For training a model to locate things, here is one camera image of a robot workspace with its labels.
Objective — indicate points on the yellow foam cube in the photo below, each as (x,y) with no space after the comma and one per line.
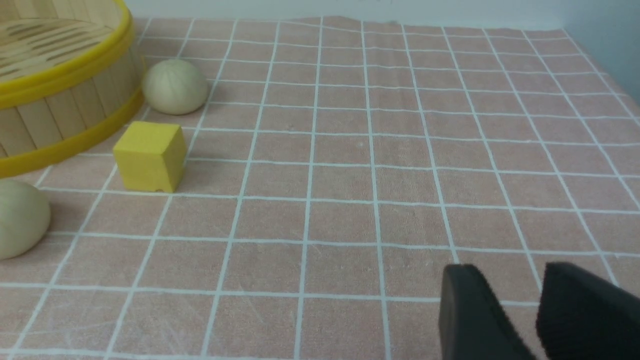
(151,156)

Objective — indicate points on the pink checkered tablecloth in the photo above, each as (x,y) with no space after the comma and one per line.
(336,169)

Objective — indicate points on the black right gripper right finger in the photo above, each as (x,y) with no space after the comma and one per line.
(581,316)

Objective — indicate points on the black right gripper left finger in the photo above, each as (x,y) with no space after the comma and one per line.
(472,323)

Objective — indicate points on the white bun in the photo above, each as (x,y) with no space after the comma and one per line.
(25,216)
(175,87)

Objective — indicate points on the bamboo steamer tray yellow rim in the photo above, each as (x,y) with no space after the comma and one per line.
(71,76)

